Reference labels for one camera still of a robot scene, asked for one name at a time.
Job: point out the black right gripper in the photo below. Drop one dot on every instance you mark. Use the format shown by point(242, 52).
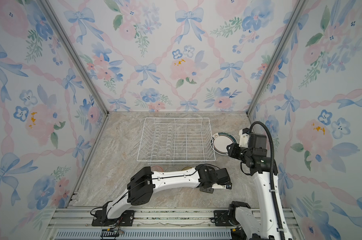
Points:
point(232, 152)

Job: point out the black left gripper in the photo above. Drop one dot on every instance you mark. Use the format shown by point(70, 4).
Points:
point(211, 191)

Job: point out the pink plastic cup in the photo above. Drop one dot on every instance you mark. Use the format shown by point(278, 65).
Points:
point(157, 169)

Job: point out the white wire dish rack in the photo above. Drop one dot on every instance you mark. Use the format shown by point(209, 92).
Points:
point(176, 141)

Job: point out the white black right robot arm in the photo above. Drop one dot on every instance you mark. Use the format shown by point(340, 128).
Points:
point(272, 224)

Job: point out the grey vent grille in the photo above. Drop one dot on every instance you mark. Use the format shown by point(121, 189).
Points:
point(144, 234)

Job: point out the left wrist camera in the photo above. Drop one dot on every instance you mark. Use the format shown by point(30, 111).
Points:
point(227, 187)

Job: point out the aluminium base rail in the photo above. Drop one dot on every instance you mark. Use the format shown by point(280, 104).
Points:
point(80, 218)

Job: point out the aluminium frame post right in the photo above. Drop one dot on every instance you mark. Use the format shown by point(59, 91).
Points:
point(280, 47)

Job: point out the aluminium frame post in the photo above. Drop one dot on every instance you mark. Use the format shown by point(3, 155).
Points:
point(47, 9)
point(280, 47)

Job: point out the aluminium frame post left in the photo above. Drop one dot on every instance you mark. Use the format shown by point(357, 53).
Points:
point(47, 9)

